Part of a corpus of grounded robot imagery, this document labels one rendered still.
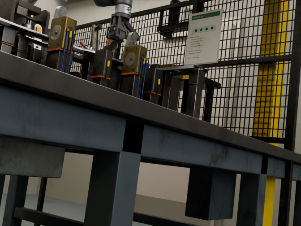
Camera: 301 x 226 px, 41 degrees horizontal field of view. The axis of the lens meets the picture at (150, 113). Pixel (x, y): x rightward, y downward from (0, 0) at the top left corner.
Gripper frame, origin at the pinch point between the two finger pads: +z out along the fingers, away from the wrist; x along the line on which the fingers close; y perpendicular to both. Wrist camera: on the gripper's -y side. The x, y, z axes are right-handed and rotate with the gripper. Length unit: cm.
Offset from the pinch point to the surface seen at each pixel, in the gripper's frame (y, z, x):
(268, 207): -62, 59, 48
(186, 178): -216, 54, -117
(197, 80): -13.0, 8.4, 35.3
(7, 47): 54, 11, 1
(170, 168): -213, 46, -137
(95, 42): -0.3, -10.7, -19.9
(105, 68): 20.9, 10.7, 15.5
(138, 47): 8.3, -1.3, 19.4
